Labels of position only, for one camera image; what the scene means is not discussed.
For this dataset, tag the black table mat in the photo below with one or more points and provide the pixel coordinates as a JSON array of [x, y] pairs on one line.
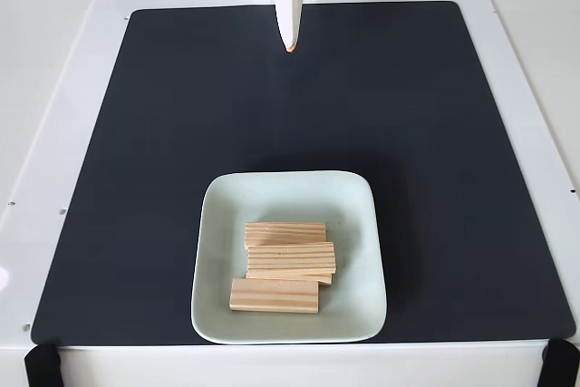
[[136, 178]]

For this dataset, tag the pale green square plate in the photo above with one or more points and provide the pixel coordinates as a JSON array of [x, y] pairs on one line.
[[226, 233]]

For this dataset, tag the grooved wooden block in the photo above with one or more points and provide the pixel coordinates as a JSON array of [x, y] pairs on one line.
[[274, 296], [285, 232], [317, 279], [292, 256]]

